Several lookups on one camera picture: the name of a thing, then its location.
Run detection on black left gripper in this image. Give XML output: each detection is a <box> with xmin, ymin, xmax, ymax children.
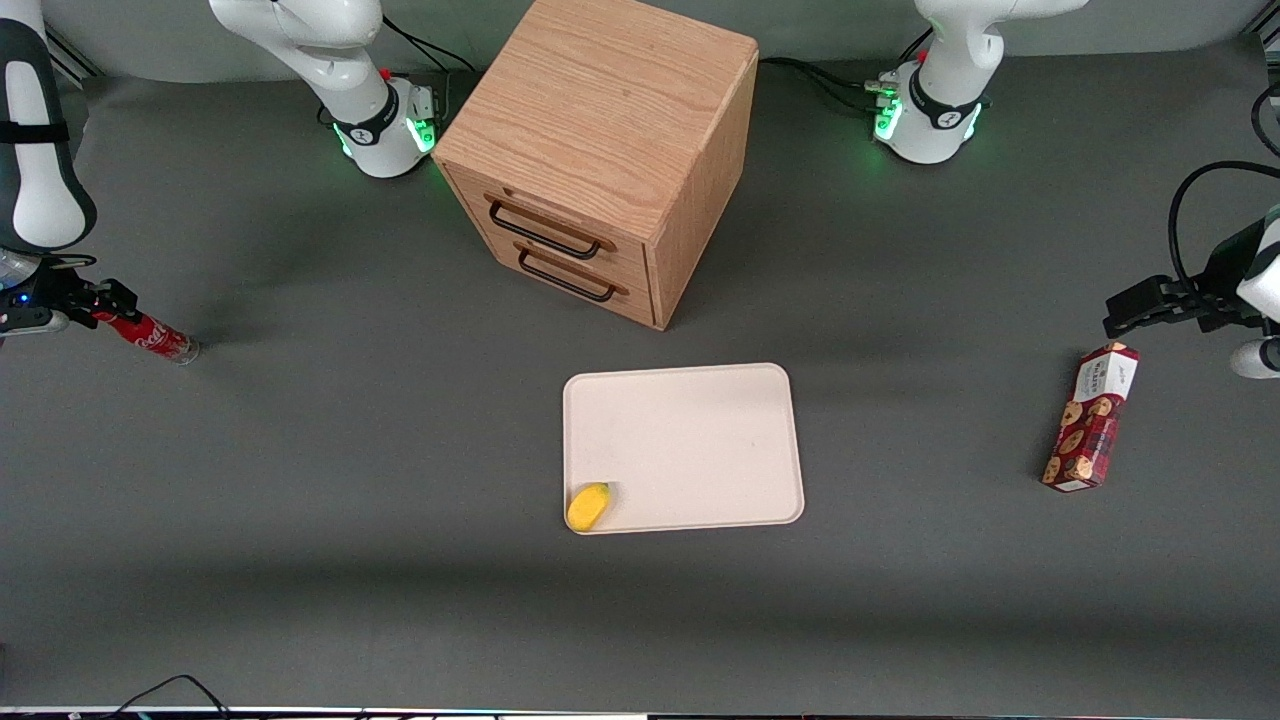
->
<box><xmin>1104</xmin><ymin>214</ymin><xmax>1276</xmax><ymax>339</ymax></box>

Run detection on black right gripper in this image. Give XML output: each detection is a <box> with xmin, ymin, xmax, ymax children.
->
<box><xmin>0</xmin><ymin>254</ymin><xmax>141</xmax><ymax>339</ymax></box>

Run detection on small red coke bottle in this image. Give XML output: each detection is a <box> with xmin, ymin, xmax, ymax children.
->
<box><xmin>94</xmin><ymin>310</ymin><xmax>202</xmax><ymax>365</ymax></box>

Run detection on beige rectangular tray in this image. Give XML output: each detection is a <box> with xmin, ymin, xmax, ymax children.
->
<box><xmin>562</xmin><ymin>363</ymin><xmax>806</xmax><ymax>536</ymax></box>

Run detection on red cookie box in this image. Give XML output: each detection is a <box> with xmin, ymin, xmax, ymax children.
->
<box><xmin>1040</xmin><ymin>342</ymin><xmax>1142</xmax><ymax>494</ymax></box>

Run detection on yellow toy mango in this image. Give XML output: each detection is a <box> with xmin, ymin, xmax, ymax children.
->
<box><xmin>566</xmin><ymin>482</ymin><xmax>612</xmax><ymax>532</ymax></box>

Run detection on wooden two-drawer cabinet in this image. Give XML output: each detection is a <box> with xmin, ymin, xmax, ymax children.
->
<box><xmin>431</xmin><ymin>0</ymin><xmax>760</xmax><ymax>332</ymax></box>

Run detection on black looped gripper cable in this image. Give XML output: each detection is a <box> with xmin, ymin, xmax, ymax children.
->
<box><xmin>1168</xmin><ymin>160</ymin><xmax>1280</xmax><ymax>293</ymax></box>

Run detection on black curved edge cable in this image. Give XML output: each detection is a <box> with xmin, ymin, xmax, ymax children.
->
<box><xmin>1250</xmin><ymin>84</ymin><xmax>1280</xmax><ymax>159</ymax></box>

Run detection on aluminium frame rail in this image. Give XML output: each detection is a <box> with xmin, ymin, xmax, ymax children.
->
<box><xmin>46</xmin><ymin>28</ymin><xmax>105</xmax><ymax>85</ymax></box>

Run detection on thin black table edge cable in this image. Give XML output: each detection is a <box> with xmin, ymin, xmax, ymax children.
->
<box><xmin>98</xmin><ymin>674</ymin><xmax>233</xmax><ymax>720</ymax></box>

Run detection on black left arm base cables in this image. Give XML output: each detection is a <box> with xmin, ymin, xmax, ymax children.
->
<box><xmin>757</xmin><ymin>30</ymin><xmax>935</xmax><ymax>117</ymax></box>

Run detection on black arm base cables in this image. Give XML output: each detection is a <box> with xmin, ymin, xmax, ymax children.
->
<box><xmin>318</xmin><ymin>20</ymin><xmax>478</xmax><ymax>129</ymax></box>
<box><xmin>757</xmin><ymin>30</ymin><xmax>935</xmax><ymax>117</ymax></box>

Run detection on black right arm base cables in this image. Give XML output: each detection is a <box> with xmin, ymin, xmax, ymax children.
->
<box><xmin>318</xmin><ymin>20</ymin><xmax>478</xmax><ymax>129</ymax></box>

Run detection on long black drawer handle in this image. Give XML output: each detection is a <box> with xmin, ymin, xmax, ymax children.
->
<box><xmin>485</xmin><ymin>194</ymin><xmax>617</xmax><ymax>261</ymax></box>

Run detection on short black drawer handle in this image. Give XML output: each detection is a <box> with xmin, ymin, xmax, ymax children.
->
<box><xmin>514</xmin><ymin>243</ymin><xmax>630</xmax><ymax>304</ymax></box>

